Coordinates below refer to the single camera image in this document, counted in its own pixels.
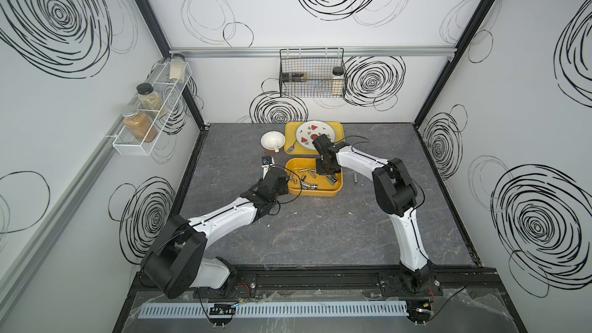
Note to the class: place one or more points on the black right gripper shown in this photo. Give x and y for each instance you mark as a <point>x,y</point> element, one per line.
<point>321,171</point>

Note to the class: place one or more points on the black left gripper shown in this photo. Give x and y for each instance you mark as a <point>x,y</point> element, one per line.
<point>284,187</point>

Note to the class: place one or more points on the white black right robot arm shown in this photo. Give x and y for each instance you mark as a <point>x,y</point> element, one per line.
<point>396,194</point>

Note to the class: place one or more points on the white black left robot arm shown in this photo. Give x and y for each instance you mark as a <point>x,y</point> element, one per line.
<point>175,261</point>

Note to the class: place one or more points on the chrome socket large hex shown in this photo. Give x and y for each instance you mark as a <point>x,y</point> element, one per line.
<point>332,180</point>

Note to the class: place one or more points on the yellow plastic storage box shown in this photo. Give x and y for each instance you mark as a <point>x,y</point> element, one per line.
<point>303,179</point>

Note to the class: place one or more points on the chrome socket big central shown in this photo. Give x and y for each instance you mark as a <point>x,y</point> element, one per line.
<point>309,187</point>

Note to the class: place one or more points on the iridescent rainbow fork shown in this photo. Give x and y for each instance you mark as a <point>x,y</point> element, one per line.
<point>292,148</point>

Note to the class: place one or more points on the watermelon pattern ceramic plate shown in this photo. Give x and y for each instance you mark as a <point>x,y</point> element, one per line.
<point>307,132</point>

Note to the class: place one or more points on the yellow plastic tray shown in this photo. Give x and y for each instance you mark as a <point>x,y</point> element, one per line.
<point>290,129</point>

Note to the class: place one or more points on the orange white bowl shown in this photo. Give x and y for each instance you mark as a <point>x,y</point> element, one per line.
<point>273,141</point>

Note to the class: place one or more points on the white bottle in basket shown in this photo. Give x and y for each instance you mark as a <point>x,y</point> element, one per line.
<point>338,81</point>

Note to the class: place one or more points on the dark item in basket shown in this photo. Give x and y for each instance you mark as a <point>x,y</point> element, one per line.
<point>294,77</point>

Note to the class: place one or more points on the spice jar brown powder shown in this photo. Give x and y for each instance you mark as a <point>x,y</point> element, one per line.
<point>139,124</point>

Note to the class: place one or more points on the spice jar white contents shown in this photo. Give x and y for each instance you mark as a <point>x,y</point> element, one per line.
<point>177,67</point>

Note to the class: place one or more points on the spice jar black lid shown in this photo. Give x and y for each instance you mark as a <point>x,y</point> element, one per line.
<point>149,98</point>

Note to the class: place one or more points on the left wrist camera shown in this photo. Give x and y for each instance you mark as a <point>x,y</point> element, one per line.
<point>267,161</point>

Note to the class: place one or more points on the black wire wall basket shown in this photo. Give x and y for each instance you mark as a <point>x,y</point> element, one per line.
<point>318,70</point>

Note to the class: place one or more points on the clear acrylic wall shelf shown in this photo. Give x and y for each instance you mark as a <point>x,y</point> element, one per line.
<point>169,121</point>

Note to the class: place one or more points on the white slotted cable duct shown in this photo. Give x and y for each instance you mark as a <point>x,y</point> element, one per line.
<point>202,310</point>

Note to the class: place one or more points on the aluminium wall rail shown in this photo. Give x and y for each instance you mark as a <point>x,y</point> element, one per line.
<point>320,51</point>

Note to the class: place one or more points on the black corner frame post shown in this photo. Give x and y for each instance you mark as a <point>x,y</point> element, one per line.
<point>478,17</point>

